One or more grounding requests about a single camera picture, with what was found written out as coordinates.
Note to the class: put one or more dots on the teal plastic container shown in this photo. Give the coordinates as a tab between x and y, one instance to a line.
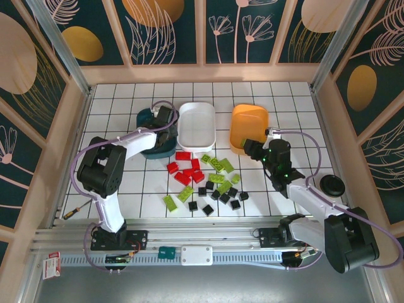
158	154

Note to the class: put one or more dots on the red lego brick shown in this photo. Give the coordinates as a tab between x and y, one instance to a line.
182	178
184	155
198	176
195	164
172	167
188	172

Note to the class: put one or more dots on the white plastic container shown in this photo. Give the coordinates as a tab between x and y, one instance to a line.
195	126

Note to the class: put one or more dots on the long lime green lego brick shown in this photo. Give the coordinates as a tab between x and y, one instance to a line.
216	178
185	193
216	164
227	165
224	187
170	203

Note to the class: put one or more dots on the small lime green lego brick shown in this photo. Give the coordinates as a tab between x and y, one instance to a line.
206	158
235	178

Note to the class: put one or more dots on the black lego brick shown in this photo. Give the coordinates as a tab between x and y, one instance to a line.
224	198
202	191
235	204
243	196
210	185
207	210
216	194
232	192
193	206

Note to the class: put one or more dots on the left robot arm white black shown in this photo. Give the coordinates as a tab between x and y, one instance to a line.
110	208

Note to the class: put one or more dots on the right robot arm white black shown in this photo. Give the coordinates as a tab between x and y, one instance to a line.
312	202

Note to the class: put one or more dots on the orange plastic container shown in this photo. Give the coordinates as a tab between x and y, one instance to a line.
249	123

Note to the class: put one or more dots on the black round cap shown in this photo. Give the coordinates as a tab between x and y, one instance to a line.
332	185

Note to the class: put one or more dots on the small teal plastic part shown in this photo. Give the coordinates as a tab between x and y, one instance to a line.
166	252

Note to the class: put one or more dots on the white plastic junction box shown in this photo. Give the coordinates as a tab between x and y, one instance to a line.
196	255

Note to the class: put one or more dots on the red and white carton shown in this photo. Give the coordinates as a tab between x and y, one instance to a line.
52	263

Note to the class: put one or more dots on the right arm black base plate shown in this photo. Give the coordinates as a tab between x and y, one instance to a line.
268	238

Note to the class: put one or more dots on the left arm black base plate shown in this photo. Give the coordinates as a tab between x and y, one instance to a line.
139	238

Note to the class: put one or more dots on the aluminium mounting rail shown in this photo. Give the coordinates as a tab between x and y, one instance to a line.
195	235

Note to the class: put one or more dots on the aluminium frame post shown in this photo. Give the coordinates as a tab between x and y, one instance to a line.
60	41
337	44

